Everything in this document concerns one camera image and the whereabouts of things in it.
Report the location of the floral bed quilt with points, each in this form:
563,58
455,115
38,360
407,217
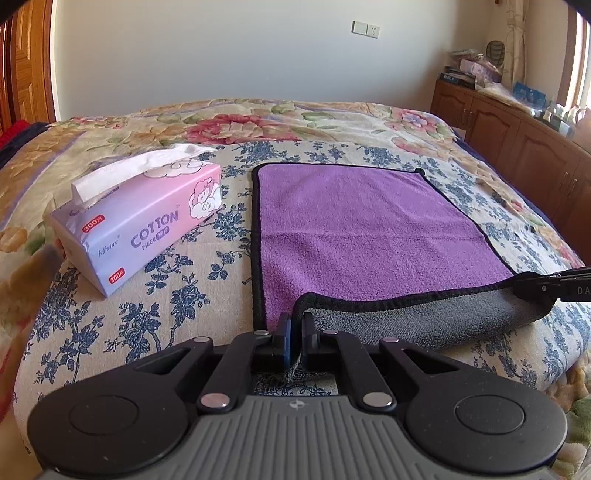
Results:
57,329

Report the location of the plastic bag on cabinet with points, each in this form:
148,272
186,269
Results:
499,93

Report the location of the blue gift box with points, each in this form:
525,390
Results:
533,98

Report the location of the wooden sideboard cabinet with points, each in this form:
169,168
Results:
547,168

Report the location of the patterned beige curtain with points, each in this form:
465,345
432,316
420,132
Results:
515,63

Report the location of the purple grey microfibre towel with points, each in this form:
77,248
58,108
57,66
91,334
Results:
377,253

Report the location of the white wall switch socket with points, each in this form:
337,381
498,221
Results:
365,29

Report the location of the navy blue bed sheet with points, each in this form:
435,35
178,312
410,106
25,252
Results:
10,150

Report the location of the wooden door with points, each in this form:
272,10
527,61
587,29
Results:
26,87

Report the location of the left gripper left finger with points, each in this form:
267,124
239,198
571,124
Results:
242,362

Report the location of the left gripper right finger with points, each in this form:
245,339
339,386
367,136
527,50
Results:
343,356

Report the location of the pink box on cabinet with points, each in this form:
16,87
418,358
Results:
483,71

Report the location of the green woven fan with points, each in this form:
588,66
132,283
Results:
495,53

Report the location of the red blanket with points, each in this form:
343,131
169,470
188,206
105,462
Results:
11,132

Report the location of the pink cotton tissue pack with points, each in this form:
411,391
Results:
123,214

